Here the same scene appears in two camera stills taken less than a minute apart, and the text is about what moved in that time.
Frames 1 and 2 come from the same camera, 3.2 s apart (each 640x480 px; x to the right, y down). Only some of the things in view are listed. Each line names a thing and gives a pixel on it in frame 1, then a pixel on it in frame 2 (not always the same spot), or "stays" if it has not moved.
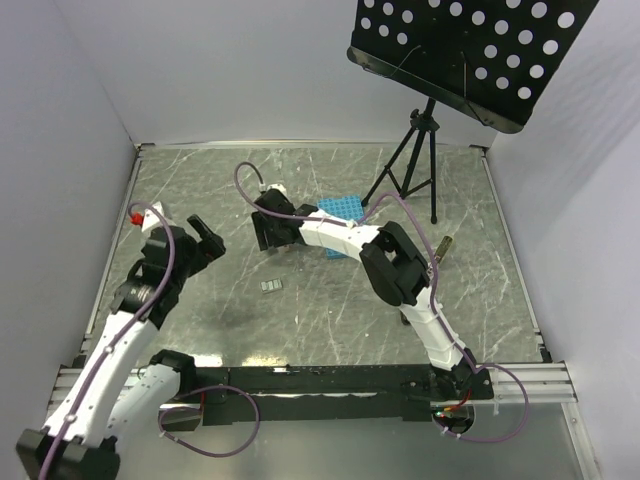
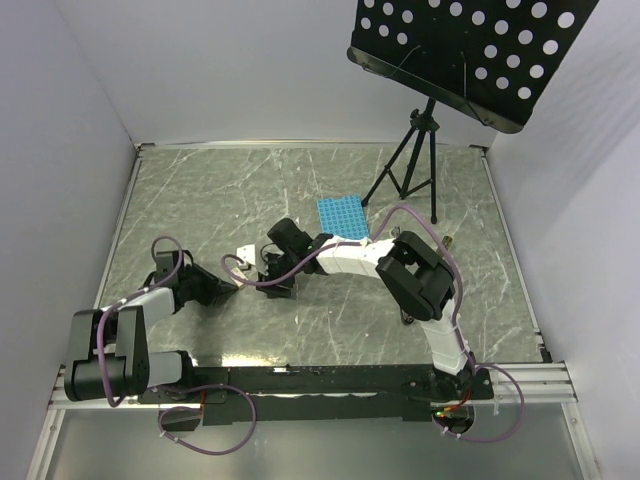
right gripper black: [260, 227] -> [274, 292]
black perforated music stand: [492, 59] stays
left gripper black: [212, 245] -> [216, 288]
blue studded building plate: [349, 207] stays
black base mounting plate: [336, 395] stays
